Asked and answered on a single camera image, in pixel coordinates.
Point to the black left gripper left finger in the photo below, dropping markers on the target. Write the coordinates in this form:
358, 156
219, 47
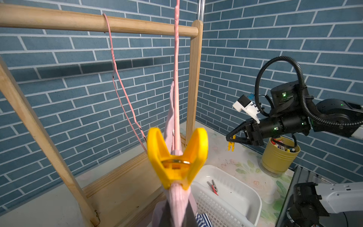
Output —
166, 218

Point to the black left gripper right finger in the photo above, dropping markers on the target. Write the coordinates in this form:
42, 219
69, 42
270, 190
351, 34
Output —
189, 218

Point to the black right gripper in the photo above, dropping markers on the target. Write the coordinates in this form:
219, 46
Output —
268, 128

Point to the blue white striped tank top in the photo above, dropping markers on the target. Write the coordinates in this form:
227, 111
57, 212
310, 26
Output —
203, 220

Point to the yellow clothespin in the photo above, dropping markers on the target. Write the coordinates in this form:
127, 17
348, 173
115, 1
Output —
177, 169
231, 145

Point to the pink tank top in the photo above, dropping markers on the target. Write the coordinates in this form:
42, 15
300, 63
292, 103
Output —
177, 198

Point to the red clothespin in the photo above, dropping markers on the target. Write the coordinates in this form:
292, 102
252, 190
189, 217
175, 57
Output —
209, 183

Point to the grey clothespin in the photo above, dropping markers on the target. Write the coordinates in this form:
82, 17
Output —
213, 185

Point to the pink hanger with pink top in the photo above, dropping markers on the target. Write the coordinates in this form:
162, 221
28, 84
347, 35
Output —
176, 73

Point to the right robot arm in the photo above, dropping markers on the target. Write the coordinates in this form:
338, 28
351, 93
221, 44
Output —
293, 111

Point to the white plastic tray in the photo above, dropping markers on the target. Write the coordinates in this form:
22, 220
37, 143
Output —
234, 192

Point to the white plastic basket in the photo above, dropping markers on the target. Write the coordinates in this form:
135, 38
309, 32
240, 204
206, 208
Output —
219, 212

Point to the yellow cup with pens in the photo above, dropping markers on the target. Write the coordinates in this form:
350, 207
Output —
278, 156

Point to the wooden clothes rack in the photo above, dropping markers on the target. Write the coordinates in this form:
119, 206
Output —
66, 77

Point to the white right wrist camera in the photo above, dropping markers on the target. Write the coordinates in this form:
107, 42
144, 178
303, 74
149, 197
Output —
245, 104

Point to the aluminium corner post right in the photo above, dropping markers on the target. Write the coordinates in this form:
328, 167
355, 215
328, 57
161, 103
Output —
201, 10

